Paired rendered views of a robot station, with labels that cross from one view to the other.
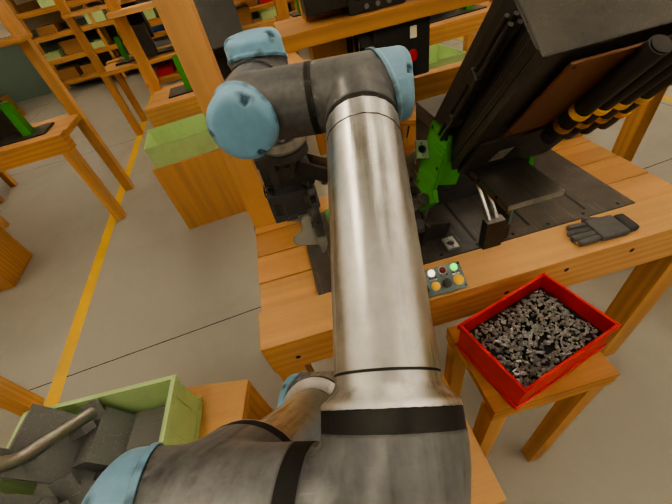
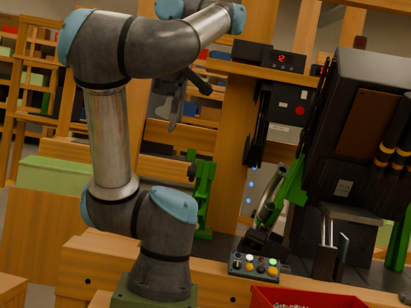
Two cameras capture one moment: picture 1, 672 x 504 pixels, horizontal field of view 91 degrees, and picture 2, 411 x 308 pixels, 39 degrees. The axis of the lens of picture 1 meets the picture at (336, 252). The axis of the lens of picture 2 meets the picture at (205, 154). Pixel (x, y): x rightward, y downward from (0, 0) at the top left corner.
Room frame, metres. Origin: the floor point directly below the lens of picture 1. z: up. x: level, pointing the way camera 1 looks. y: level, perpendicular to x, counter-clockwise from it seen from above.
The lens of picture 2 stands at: (-1.06, -0.17, 1.37)
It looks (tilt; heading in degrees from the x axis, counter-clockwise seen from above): 5 degrees down; 3
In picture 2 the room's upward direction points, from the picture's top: 10 degrees clockwise
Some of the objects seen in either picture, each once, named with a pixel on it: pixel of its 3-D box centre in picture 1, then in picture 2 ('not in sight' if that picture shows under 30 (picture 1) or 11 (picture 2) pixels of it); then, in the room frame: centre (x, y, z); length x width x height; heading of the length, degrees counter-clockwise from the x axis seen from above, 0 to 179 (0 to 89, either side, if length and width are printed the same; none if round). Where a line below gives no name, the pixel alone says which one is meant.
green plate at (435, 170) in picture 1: (442, 159); (296, 182); (0.86, -0.38, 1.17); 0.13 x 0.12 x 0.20; 93
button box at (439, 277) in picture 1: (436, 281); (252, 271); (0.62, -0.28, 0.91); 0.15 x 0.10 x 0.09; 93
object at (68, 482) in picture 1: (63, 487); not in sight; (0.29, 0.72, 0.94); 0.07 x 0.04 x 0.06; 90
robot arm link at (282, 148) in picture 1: (280, 134); not in sight; (0.50, 0.04, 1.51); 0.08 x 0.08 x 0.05
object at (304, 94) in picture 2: (395, 48); (290, 105); (1.13, -0.33, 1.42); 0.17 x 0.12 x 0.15; 93
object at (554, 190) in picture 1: (494, 167); (341, 209); (0.83, -0.53, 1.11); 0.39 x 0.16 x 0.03; 3
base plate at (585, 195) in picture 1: (450, 213); (299, 262); (0.93, -0.45, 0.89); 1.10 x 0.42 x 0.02; 93
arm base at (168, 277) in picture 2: not in sight; (162, 268); (0.24, -0.04, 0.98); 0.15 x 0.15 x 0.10
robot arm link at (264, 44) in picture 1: (263, 80); not in sight; (0.50, 0.04, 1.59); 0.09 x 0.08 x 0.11; 169
